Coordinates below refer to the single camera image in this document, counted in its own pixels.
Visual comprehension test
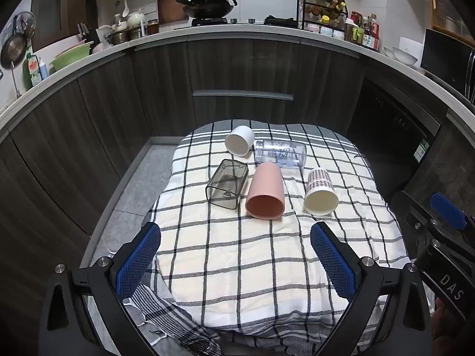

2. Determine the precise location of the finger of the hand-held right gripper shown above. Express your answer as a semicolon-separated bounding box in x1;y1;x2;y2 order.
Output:
430;192;475;247

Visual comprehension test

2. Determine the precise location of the knife block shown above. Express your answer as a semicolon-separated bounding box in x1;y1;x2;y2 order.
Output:
77;22;99;45

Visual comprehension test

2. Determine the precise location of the steel pot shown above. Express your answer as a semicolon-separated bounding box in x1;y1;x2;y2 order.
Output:
106;30;130;45

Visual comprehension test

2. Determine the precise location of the green dish soap bottle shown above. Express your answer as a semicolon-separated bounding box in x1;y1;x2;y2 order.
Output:
23;53;42;88

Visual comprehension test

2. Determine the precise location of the green bowl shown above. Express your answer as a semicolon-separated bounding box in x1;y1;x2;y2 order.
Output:
50;40;94;72

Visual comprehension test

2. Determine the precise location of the grey transparent square cup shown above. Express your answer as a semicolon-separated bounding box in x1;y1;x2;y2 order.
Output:
205;159;249;210

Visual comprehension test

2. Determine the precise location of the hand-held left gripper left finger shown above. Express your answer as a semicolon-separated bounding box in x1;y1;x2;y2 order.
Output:
39;222;162;356

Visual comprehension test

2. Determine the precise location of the person's right hand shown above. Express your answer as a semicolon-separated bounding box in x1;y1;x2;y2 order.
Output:
431;297;459;353

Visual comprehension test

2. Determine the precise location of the white bowl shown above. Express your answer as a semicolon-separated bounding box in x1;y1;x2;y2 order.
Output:
384;46;420;68

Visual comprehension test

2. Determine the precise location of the black dishwasher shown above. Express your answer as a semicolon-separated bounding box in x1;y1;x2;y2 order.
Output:
347;78;442;193

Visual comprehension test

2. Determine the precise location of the glass door cabinet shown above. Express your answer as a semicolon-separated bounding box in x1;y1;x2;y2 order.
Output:
430;0;475;49

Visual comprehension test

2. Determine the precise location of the striped dark cloth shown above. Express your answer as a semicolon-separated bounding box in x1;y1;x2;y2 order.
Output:
126;284;223;356

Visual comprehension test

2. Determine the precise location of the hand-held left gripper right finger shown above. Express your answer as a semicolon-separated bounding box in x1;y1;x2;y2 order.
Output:
310;222;433;356

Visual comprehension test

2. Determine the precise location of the dark wall cabinet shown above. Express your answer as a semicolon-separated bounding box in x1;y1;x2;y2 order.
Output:
31;0;90;50

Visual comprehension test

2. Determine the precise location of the black microwave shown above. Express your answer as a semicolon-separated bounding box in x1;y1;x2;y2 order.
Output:
420;28;475;93

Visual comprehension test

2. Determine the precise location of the clear printed glass cup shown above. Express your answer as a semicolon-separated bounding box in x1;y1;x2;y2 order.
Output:
254;139;307;170

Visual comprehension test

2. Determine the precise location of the checked cloth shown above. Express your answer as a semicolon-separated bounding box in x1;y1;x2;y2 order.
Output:
150;119;435;345

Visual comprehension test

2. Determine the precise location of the metal drawer handle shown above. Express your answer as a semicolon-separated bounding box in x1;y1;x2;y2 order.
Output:
192;91;294;101

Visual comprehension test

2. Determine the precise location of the red label sauce bottle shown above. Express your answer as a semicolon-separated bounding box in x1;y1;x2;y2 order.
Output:
362;14;381;52

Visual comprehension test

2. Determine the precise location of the patterned paper cup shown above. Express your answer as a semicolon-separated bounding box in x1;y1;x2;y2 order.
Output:
303;168;339;216

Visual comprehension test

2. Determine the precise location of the black cloth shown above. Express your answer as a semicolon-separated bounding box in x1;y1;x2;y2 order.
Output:
264;15;297;28

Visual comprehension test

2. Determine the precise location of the white cup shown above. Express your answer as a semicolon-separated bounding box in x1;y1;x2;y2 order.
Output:
225;125;255;157

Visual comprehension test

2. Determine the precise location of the hanging frying pan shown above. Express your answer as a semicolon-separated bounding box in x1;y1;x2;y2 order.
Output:
0;11;37;69

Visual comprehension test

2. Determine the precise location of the dark wooden cutting board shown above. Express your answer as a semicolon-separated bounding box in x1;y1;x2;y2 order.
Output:
157;0;189;25

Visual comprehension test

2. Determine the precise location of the pink cup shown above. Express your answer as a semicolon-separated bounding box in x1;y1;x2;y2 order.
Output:
246;162;286;220

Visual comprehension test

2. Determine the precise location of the black wok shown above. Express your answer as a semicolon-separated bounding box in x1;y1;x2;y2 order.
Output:
175;0;238;19

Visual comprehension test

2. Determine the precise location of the black wire spice rack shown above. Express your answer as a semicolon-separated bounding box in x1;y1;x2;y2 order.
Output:
297;0;347;32

